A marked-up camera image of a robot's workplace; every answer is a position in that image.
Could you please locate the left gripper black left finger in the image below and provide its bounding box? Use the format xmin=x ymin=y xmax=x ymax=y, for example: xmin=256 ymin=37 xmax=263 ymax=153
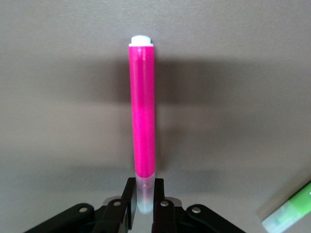
xmin=24 ymin=178 xmax=137 ymax=233

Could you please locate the pink marker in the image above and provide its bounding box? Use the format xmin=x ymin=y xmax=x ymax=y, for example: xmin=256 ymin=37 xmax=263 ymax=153
xmin=128 ymin=35 xmax=156 ymax=216

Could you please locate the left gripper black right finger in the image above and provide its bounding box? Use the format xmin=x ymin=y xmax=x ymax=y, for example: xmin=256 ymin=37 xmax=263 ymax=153
xmin=152 ymin=178 xmax=243 ymax=233

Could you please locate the green marker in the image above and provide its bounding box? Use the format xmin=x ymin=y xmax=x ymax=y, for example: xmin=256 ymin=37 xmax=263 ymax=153
xmin=261 ymin=182 xmax=311 ymax=233

